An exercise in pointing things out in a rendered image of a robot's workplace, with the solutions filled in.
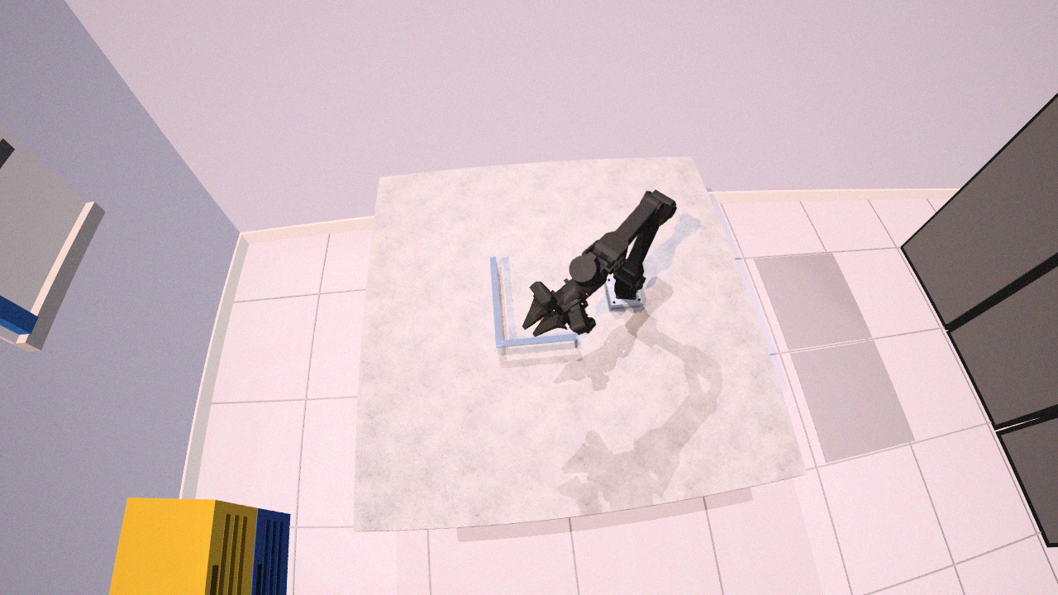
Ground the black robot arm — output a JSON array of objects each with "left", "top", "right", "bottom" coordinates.
[{"left": 562, "top": 190, "right": 677, "bottom": 335}]

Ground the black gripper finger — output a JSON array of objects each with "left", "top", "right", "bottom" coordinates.
[
  {"left": 533, "top": 311, "right": 568, "bottom": 337},
  {"left": 522, "top": 294, "right": 552, "bottom": 330}
]

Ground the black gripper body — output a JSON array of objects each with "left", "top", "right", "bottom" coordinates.
[{"left": 529, "top": 278, "right": 589, "bottom": 330}]

